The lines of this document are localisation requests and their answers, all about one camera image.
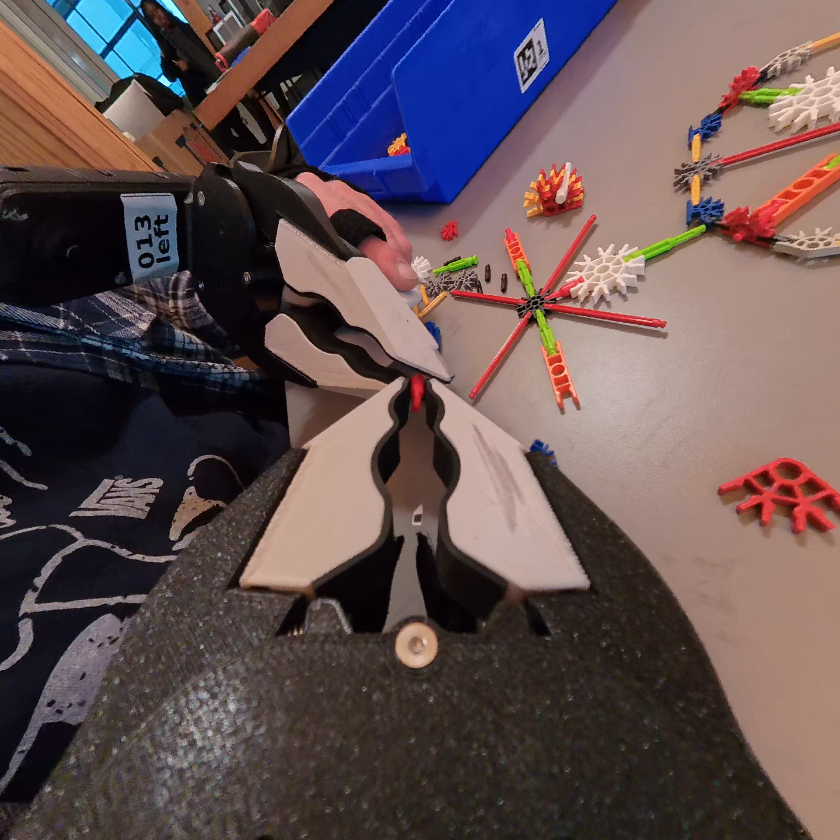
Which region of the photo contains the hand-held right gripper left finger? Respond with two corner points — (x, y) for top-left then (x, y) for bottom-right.
(239, 377), (411, 595)

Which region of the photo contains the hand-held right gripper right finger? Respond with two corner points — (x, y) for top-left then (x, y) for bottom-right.
(423, 378), (592, 601)

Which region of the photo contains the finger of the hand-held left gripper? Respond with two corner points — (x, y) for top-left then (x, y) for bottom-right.
(264, 313), (396, 396)
(273, 218), (455, 384)

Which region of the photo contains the half-built spoke toy model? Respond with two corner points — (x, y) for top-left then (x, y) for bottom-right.
(451, 214), (668, 412)

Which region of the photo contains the orange ladder connector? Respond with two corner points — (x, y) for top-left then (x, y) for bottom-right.
(541, 340), (580, 410)

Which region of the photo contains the blue plastic bin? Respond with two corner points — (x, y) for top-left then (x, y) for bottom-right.
(285, 0), (622, 205)

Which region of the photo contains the person's left hand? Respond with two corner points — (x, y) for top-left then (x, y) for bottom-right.
(294, 171), (416, 291)

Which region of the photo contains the white round bin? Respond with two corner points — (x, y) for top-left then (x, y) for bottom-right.
(97, 72), (186, 140)

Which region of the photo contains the red yellow connector cluster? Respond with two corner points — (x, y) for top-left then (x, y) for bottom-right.
(523, 161), (585, 219)

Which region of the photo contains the dark printed t-shirt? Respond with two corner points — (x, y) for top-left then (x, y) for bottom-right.
(0, 363), (291, 803)

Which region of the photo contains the long wooden table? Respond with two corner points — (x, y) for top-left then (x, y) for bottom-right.
(193, 0), (337, 130)

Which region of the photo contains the small red toy piece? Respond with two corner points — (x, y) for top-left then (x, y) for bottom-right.
(717, 457), (840, 534)

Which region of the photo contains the white printed tag sticker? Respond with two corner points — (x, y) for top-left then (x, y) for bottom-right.
(513, 17), (551, 95)

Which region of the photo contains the colourful toy wheel model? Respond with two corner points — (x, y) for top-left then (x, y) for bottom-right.
(672, 31), (840, 261)

